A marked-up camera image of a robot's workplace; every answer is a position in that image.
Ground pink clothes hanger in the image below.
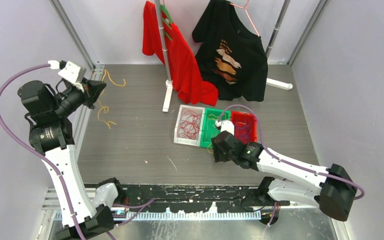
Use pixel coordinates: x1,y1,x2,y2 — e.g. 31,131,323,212
230,0,261,37

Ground purple wire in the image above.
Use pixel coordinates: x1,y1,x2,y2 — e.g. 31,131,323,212
235,118,256,142

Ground red plastic bin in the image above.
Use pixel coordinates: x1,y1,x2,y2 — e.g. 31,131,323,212
230,111,258,144

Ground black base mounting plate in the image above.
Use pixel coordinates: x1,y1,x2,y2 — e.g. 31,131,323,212
113,184,274,214

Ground metal clothes rack pole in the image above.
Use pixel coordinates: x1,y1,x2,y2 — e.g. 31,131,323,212
154,0,173,86

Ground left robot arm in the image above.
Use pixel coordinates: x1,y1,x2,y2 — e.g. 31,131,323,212
17,79,126,240

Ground black printed t-shirt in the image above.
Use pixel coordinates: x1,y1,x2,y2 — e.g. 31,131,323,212
191,0,268,102

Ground red t-shirt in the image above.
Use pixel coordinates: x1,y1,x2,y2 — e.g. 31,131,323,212
142,1,219,106

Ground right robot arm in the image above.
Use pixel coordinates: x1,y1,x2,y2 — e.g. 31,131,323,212
211,131,358,222

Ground red wire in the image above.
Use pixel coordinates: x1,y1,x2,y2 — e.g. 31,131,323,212
177,109,203,140

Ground right metal rack pole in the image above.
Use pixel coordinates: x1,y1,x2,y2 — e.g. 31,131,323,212
265,0,291,58

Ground white plastic bin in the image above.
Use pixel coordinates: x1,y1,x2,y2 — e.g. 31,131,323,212
173,104,206,147

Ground green plastic bin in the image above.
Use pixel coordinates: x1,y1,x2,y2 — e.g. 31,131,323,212
199,107,222,149

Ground green clothes hanger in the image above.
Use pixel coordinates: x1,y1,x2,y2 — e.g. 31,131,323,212
159,4,173,41

